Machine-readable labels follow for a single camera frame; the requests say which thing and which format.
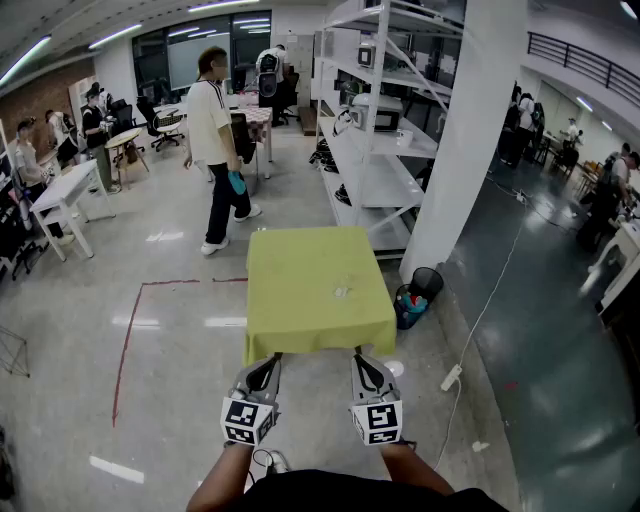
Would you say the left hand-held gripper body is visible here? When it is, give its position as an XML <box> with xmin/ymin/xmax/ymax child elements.
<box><xmin>220</xmin><ymin>384</ymin><xmax>280</xmax><ymax>447</ymax></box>

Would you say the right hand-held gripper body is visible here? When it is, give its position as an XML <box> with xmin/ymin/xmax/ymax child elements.
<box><xmin>351</xmin><ymin>392</ymin><xmax>404</xmax><ymax>447</ymax></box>

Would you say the person's right forearm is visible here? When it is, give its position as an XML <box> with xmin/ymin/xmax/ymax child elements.
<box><xmin>377</xmin><ymin>442</ymin><xmax>456</xmax><ymax>496</ymax></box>

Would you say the person's left forearm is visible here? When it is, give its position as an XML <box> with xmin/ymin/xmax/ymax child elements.
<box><xmin>185</xmin><ymin>442</ymin><xmax>256</xmax><ymax>512</ymax></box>

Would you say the blue trash bag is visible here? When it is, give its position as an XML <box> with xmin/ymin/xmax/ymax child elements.
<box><xmin>393</xmin><ymin>283</ymin><xmax>430</xmax><ymax>331</ymax></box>

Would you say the person's black clothing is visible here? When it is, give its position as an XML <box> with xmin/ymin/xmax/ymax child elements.
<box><xmin>232</xmin><ymin>468</ymin><xmax>509</xmax><ymax>512</ymax></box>

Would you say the green cloth covered table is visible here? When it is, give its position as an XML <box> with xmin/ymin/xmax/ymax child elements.
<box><xmin>243</xmin><ymin>225</ymin><xmax>399</xmax><ymax>368</ymax></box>

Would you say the black mesh waste bin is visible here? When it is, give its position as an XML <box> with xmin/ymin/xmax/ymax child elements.
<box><xmin>408</xmin><ymin>266</ymin><xmax>445</xmax><ymax>307</ymax></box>

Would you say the red floor tape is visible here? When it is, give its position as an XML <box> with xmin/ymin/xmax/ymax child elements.
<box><xmin>111</xmin><ymin>277</ymin><xmax>250</xmax><ymax>429</ymax></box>

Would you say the white metal shelf rack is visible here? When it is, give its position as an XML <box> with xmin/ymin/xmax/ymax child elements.
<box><xmin>310</xmin><ymin>0</ymin><xmax>467</xmax><ymax>261</ymax></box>

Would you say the black cantilever chair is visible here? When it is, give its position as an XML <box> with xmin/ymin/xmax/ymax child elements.
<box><xmin>230</xmin><ymin>112</ymin><xmax>259</xmax><ymax>197</ymax></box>

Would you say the checkered cloth table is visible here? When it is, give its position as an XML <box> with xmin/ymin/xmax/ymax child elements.
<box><xmin>228</xmin><ymin>105</ymin><xmax>276</xmax><ymax>181</ymax></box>

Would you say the white and black headset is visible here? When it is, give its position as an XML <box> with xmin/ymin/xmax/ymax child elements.
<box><xmin>331</xmin><ymin>108</ymin><xmax>354</xmax><ymax>138</ymax></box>

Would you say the white microwave oven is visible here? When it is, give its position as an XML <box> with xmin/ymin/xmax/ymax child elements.
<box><xmin>357</xmin><ymin>92</ymin><xmax>404</xmax><ymax>134</ymax></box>

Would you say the white desk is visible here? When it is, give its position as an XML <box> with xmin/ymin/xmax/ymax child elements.
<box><xmin>29</xmin><ymin>159</ymin><xmax>117</xmax><ymax>262</ymax></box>

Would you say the white curved leg table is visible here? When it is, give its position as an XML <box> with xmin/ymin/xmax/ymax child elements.
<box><xmin>581</xmin><ymin>219</ymin><xmax>640</xmax><ymax>322</ymax></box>

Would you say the patterned back office chair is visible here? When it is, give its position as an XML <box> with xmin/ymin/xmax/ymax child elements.
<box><xmin>151</xmin><ymin>109</ymin><xmax>186</xmax><ymax>152</ymax></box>

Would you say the round wooden table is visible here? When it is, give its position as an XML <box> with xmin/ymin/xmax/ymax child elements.
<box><xmin>104</xmin><ymin>127</ymin><xmax>151</xmax><ymax>190</ymax></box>

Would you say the black office chair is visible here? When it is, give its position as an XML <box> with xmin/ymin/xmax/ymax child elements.
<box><xmin>135</xmin><ymin>94</ymin><xmax>161</xmax><ymax>139</ymax></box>

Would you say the black railing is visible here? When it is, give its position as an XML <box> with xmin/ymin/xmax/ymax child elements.
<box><xmin>526</xmin><ymin>30</ymin><xmax>640</xmax><ymax>109</ymax></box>

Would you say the long ceiling light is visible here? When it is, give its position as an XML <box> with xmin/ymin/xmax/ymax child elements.
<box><xmin>0</xmin><ymin>34</ymin><xmax>54</xmax><ymax>86</ymax></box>

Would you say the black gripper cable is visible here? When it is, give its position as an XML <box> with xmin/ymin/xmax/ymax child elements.
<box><xmin>250</xmin><ymin>447</ymin><xmax>277</xmax><ymax>496</ymax></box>

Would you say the white power cable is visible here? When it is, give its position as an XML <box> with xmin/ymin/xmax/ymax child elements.
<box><xmin>433</xmin><ymin>212</ymin><xmax>529</xmax><ymax>470</ymax></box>

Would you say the black cable bundle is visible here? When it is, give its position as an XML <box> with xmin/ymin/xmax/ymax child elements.
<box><xmin>308</xmin><ymin>138</ymin><xmax>341</xmax><ymax>174</ymax></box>

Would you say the wire frame stand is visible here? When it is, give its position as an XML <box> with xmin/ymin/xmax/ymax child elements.
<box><xmin>0</xmin><ymin>324</ymin><xmax>32</xmax><ymax>379</ymax></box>

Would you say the dark glass window wall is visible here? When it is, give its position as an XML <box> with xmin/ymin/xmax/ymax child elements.
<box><xmin>131</xmin><ymin>9</ymin><xmax>274</xmax><ymax>94</ymax></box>

